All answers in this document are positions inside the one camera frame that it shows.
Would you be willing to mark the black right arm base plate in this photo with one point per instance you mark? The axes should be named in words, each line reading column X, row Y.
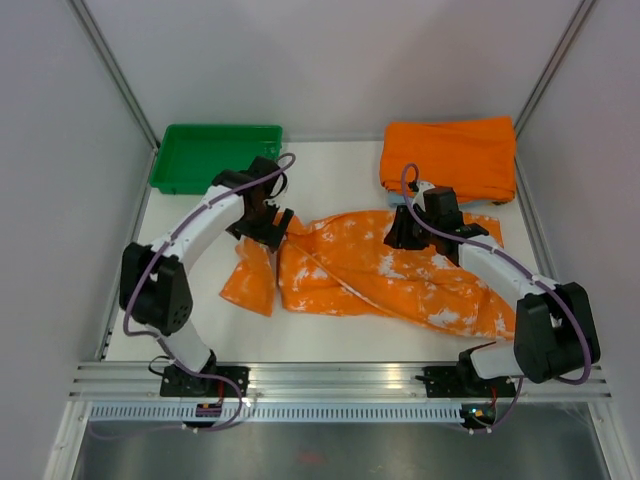
column 445, row 382

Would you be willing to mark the green plastic tray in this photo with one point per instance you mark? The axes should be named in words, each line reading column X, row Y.
column 191, row 155

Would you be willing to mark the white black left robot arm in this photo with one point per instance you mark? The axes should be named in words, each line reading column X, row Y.
column 154, row 290

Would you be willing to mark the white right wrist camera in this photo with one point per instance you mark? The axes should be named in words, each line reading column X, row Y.
column 418, row 187

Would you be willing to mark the folded plain orange trousers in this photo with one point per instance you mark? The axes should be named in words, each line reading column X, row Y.
column 475, row 157

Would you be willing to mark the aluminium mounting rail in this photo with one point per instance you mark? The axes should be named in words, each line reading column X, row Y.
column 330, row 382

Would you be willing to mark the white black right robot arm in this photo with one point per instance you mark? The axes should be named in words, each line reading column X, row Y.
column 555, row 336

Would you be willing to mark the white slotted cable duct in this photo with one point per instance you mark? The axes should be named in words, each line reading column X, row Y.
column 279, row 412

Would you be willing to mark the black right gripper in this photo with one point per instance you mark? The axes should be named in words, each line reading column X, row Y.
column 399, row 235

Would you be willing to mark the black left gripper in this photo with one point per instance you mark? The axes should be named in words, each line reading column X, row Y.
column 268, row 234

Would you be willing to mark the folded light blue cloth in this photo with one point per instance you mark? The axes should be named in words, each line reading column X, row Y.
column 395, row 199

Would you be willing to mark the orange white tie-dye trousers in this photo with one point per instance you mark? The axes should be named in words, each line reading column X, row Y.
column 340, row 266

